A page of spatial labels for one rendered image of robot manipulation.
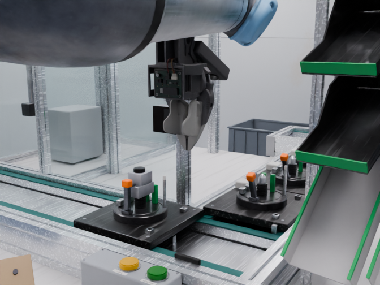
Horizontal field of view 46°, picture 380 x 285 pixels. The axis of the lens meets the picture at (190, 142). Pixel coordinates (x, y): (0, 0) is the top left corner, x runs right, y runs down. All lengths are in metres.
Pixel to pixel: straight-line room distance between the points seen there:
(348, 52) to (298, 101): 3.92
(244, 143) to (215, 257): 2.02
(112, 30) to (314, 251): 0.69
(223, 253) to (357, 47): 0.55
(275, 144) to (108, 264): 1.41
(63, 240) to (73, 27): 0.89
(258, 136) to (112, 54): 2.72
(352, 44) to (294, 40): 3.79
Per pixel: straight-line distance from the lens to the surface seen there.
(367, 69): 0.76
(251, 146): 3.02
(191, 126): 0.74
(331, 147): 0.86
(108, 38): 0.27
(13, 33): 0.25
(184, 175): 1.22
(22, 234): 1.23
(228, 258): 1.06
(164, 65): 0.71
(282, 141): 2.19
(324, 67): 0.79
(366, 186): 0.93
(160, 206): 1.17
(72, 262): 1.12
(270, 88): 4.50
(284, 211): 1.20
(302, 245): 0.90
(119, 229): 1.08
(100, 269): 0.95
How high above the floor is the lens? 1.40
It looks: 12 degrees down
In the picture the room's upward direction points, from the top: straight up
